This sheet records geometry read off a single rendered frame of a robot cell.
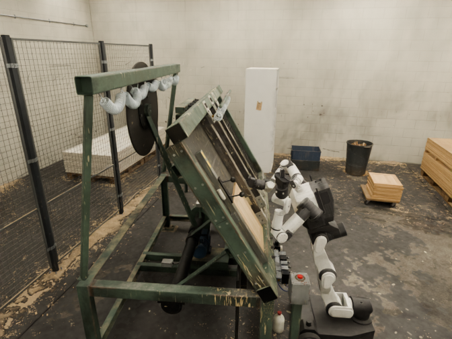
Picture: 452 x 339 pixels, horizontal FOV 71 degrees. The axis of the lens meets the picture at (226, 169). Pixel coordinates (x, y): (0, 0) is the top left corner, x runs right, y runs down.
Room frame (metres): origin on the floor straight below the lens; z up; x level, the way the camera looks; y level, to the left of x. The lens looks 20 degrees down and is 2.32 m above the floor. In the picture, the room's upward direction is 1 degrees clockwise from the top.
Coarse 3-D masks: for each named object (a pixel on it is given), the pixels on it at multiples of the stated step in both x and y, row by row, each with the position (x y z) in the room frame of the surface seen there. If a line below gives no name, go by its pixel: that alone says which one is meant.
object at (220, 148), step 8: (208, 112) 2.48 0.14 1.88; (208, 120) 2.50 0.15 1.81; (208, 128) 2.50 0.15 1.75; (208, 136) 2.50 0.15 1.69; (216, 136) 2.49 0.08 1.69; (216, 144) 2.49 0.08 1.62; (224, 152) 2.49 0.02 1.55; (224, 160) 2.49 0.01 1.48; (232, 160) 2.50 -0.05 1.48; (232, 168) 2.48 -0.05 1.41; (232, 176) 2.48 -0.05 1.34; (240, 176) 2.48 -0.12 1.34; (240, 184) 2.48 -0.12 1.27; (248, 192) 2.47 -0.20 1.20; (256, 200) 2.51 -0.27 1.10; (256, 208) 2.47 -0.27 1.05; (256, 216) 2.46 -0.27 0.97; (264, 216) 2.47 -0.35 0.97
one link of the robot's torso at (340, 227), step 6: (330, 222) 2.17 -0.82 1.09; (342, 222) 2.18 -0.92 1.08; (318, 228) 2.12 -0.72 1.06; (324, 228) 2.12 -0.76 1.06; (330, 228) 2.11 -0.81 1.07; (336, 228) 2.11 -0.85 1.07; (342, 228) 2.13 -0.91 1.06; (330, 234) 2.13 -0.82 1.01; (336, 234) 2.11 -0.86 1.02; (342, 234) 2.12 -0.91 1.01; (312, 240) 2.14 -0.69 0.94
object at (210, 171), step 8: (200, 152) 1.95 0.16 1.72; (200, 160) 1.95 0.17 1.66; (208, 168) 1.95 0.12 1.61; (216, 176) 1.96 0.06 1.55; (216, 184) 1.94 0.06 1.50; (224, 192) 1.94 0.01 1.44; (224, 200) 1.94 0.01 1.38; (232, 208) 1.93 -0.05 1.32; (240, 216) 1.95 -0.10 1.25; (240, 224) 1.93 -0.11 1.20; (248, 232) 1.93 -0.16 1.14; (248, 240) 1.92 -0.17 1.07; (256, 248) 1.92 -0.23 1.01; (264, 256) 1.93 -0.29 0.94
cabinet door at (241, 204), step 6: (234, 186) 2.35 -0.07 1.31; (234, 192) 2.22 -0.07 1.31; (234, 198) 2.13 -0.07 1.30; (240, 198) 2.29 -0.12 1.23; (240, 204) 2.19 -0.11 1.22; (246, 204) 2.35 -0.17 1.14; (240, 210) 2.10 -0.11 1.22; (246, 210) 2.26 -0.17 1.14; (246, 216) 2.17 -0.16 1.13; (252, 216) 2.33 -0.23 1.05; (246, 222) 2.07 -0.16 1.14; (252, 222) 2.23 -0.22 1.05; (258, 222) 2.38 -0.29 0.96; (252, 228) 2.13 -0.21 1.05; (258, 228) 2.29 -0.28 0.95; (258, 234) 2.19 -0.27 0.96; (258, 240) 2.09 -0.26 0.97
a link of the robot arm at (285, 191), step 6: (276, 174) 1.90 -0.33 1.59; (276, 180) 1.89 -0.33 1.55; (282, 180) 1.83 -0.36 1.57; (288, 180) 1.83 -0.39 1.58; (276, 186) 1.89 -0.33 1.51; (282, 186) 1.84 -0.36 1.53; (288, 186) 1.88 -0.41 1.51; (276, 192) 1.88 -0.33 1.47; (282, 192) 1.85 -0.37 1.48; (288, 192) 1.88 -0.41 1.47
